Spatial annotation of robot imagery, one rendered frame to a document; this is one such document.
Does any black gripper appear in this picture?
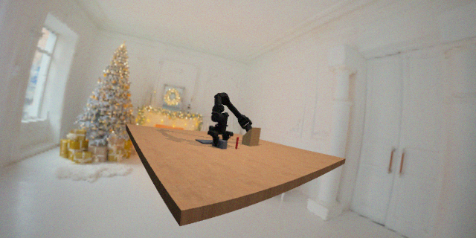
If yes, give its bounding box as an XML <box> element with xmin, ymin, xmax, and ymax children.
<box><xmin>208</xmin><ymin>123</ymin><xmax>234</xmax><ymax>147</ymax></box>

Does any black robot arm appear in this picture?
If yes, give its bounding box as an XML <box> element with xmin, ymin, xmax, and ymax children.
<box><xmin>211</xmin><ymin>92</ymin><xmax>253</xmax><ymax>132</ymax></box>

